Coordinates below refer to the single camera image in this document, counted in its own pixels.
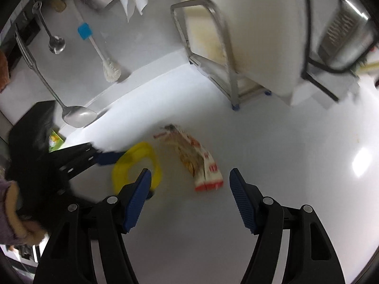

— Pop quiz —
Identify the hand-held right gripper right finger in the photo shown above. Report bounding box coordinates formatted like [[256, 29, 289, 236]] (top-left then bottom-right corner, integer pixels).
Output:
[[229, 168, 346, 284]]

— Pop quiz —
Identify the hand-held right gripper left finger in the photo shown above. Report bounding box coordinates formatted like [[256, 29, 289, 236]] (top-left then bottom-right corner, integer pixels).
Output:
[[33, 168, 155, 284]]

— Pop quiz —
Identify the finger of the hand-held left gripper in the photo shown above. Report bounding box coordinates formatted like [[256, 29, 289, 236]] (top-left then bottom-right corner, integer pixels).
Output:
[[49, 142, 128, 182]]

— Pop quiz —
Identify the yellow plastic ring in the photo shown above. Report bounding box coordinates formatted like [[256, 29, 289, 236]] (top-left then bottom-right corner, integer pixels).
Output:
[[112, 142, 163, 192]]

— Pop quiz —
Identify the printed snack wrapper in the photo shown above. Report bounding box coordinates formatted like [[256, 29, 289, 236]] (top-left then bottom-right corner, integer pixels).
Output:
[[153, 124, 224, 192]]

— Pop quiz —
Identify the yellow seasoning pouch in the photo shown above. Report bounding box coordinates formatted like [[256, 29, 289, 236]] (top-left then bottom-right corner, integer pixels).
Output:
[[48, 129, 66, 153]]

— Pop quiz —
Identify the steel ladle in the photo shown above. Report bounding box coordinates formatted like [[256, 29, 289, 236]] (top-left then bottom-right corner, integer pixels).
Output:
[[14, 31, 98, 128]]

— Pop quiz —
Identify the white bottle brush blue grip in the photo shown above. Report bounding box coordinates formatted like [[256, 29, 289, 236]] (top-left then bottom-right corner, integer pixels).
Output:
[[77, 22, 123, 83]]

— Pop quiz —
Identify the orange pink dish cloth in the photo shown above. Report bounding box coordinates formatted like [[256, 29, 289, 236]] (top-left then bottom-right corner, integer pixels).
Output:
[[0, 50, 10, 93]]

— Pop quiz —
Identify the small steel spoon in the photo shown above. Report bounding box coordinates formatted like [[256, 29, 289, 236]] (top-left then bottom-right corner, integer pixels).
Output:
[[32, 1, 66, 55]]

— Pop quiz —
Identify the steel cutting board rack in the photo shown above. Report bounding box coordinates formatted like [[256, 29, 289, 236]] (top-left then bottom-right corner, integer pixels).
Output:
[[171, 0, 272, 112]]

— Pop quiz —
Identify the white cutting board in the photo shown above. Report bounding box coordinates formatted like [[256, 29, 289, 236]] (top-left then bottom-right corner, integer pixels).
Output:
[[177, 0, 310, 107]]

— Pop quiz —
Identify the black wall utensil rack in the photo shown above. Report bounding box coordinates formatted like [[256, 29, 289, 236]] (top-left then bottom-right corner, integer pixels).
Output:
[[5, 4, 41, 67]]

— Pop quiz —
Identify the wooden spatula handle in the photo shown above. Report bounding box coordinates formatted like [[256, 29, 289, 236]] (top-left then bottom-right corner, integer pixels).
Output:
[[48, 0, 66, 13]]

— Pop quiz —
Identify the black wire dish rack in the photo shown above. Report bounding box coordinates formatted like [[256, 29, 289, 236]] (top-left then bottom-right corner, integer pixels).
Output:
[[300, 0, 379, 102]]

